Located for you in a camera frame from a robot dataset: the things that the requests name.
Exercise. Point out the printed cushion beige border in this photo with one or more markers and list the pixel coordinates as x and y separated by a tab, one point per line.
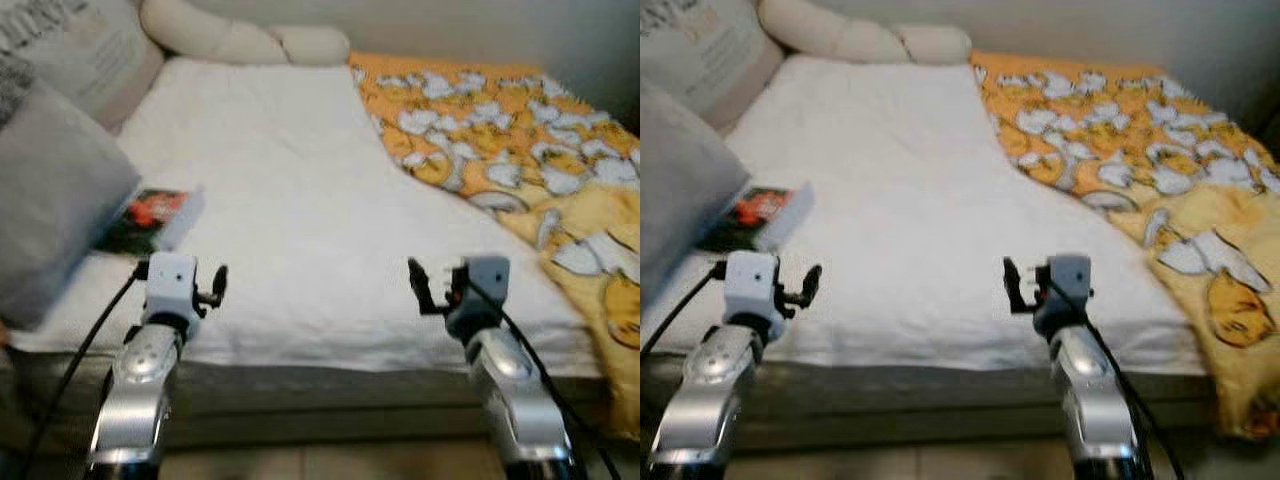
710	50
90	50

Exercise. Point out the red and dark book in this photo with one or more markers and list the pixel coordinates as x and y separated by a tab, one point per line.
150	215
760	215

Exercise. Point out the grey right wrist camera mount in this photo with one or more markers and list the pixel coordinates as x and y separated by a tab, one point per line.
488	280
1068	280

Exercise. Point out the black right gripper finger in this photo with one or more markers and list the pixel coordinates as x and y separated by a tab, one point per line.
420	285
1014	285

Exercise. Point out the white quilted mattress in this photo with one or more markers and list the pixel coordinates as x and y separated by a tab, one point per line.
900	200
300	200

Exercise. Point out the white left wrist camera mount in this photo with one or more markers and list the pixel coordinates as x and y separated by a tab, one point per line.
170	285
750	285

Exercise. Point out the cream bolster pillow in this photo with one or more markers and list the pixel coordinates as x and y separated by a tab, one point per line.
230	35
850	35

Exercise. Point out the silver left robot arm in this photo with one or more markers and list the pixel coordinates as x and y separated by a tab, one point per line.
700	390
135	390

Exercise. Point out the grey bed base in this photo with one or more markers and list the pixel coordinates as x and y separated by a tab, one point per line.
300	400
900	400

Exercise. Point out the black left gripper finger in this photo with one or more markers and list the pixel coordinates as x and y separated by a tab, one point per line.
218	285
812	285

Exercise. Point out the grey floral pillow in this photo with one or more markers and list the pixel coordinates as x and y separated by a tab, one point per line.
12	90

